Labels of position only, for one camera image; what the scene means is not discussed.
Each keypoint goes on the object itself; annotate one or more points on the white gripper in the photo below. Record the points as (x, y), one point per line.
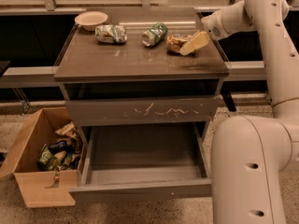
(212, 27)

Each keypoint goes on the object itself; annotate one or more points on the orange crushed can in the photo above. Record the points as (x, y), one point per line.
(175, 42)

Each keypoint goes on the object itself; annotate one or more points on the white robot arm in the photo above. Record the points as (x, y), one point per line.
(248, 152)

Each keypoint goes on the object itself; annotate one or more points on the green soda can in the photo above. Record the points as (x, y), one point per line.
(154, 34)

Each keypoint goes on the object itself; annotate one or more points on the scratched grey middle drawer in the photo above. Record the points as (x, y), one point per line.
(141, 111)

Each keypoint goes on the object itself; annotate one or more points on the grey drawer cabinet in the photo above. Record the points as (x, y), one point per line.
(91, 70)

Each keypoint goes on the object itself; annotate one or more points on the crushed white green can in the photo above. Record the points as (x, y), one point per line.
(111, 34)

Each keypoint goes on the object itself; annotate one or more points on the open grey bottom drawer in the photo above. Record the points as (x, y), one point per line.
(143, 162)

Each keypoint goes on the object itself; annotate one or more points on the beige paper bowl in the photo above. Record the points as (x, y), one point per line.
(90, 20)

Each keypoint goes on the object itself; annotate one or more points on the tan snack wrapper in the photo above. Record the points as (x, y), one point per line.
(69, 133)

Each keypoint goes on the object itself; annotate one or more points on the black bottle in box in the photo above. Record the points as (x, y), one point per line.
(57, 147)

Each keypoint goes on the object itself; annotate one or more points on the green snack bag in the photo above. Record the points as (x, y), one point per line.
(47, 161)

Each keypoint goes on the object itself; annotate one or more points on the cardboard box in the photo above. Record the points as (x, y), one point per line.
(36, 186)

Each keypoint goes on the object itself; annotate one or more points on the metal window rail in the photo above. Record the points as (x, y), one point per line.
(124, 3)

